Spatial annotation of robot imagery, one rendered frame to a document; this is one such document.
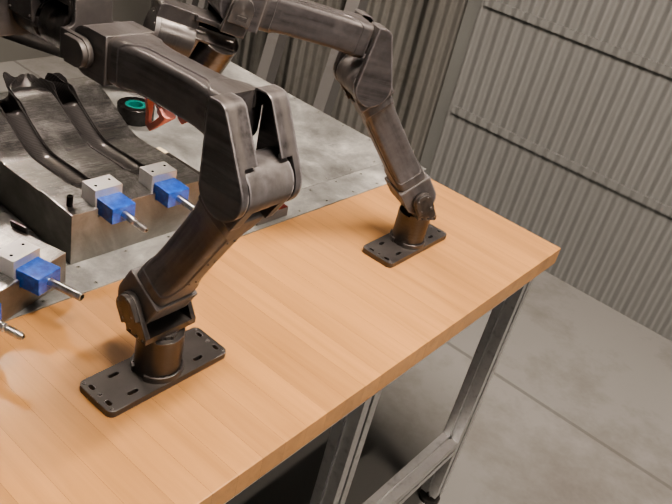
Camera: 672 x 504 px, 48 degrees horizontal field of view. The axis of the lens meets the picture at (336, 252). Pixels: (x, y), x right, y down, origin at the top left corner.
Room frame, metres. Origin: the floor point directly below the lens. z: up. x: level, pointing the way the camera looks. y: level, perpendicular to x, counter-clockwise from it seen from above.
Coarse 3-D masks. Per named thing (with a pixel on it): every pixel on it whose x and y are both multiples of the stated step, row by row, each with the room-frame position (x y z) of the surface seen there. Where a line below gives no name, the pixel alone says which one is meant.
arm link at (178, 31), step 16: (160, 0) 1.00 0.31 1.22; (240, 0) 1.01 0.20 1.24; (160, 16) 0.99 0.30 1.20; (176, 16) 1.00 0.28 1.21; (192, 16) 1.01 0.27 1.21; (208, 16) 1.03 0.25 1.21; (224, 16) 1.01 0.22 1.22; (240, 16) 1.01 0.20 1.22; (160, 32) 0.98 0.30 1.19; (176, 32) 0.99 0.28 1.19; (192, 32) 1.01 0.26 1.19; (224, 32) 1.01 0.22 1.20; (240, 32) 1.02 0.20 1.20; (176, 48) 0.99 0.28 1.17; (192, 48) 1.00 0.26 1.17
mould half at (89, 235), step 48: (0, 96) 1.34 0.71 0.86; (48, 96) 1.24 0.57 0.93; (96, 96) 1.30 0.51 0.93; (0, 144) 1.09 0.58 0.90; (48, 144) 1.14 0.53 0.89; (144, 144) 1.24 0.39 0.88; (0, 192) 1.06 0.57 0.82; (48, 192) 0.99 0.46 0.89; (144, 192) 1.06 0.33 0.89; (192, 192) 1.13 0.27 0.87; (48, 240) 0.98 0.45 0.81; (96, 240) 0.98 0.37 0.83; (144, 240) 1.06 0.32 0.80
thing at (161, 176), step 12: (144, 168) 1.09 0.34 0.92; (156, 168) 1.10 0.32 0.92; (168, 168) 1.11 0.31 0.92; (144, 180) 1.08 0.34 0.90; (156, 180) 1.08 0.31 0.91; (168, 180) 1.09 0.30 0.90; (156, 192) 1.07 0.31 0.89; (168, 192) 1.06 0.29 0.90; (180, 192) 1.07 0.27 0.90; (168, 204) 1.05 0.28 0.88; (192, 204) 1.05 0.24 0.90
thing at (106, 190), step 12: (84, 180) 1.01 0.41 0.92; (96, 180) 1.02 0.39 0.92; (108, 180) 1.02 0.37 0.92; (84, 192) 1.00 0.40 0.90; (96, 192) 0.99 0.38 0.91; (108, 192) 1.00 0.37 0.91; (120, 192) 1.02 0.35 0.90; (96, 204) 0.99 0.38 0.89; (108, 204) 0.98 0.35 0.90; (120, 204) 0.98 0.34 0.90; (132, 204) 1.00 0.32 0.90; (108, 216) 0.97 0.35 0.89; (120, 216) 0.98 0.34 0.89; (132, 216) 0.97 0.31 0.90; (144, 228) 0.95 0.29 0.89
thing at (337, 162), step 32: (128, 96) 1.62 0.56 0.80; (160, 128) 1.50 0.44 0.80; (192, 128) 1.54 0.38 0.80; (320, 128) 1.72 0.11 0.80; (352, 128) 1.76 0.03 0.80; (192, 160) 1.39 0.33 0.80; (320, 160) 1.54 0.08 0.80; (352, 160) 1.58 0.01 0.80; (320, 192) 1.39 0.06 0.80; (352, 192) 1.42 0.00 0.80; (96, 256) 0.98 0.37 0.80; (128, 256) 1.00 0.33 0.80; (96, 288) 0.90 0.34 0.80
